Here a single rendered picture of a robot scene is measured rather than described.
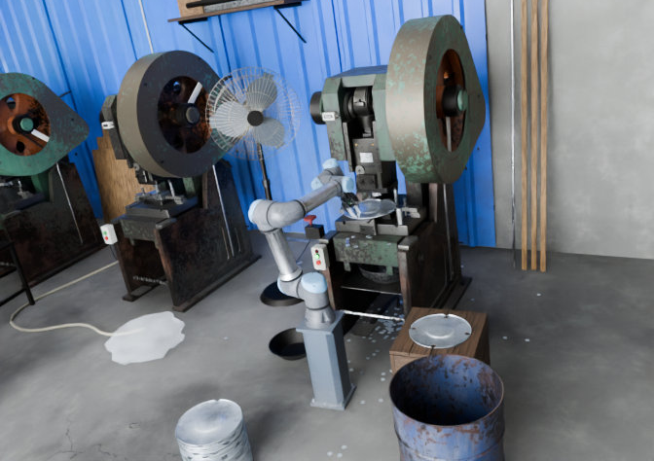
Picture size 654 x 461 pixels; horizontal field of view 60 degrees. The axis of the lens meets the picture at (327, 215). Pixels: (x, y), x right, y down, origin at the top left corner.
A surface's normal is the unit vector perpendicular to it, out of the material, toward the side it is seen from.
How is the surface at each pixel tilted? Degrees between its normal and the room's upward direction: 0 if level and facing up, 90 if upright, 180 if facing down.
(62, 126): 90
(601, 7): 90
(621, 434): 0
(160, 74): 90
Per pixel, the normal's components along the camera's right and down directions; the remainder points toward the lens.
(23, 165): 0.89, 0.03
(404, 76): -0.49, -0.12
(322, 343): -0.37, 0.37
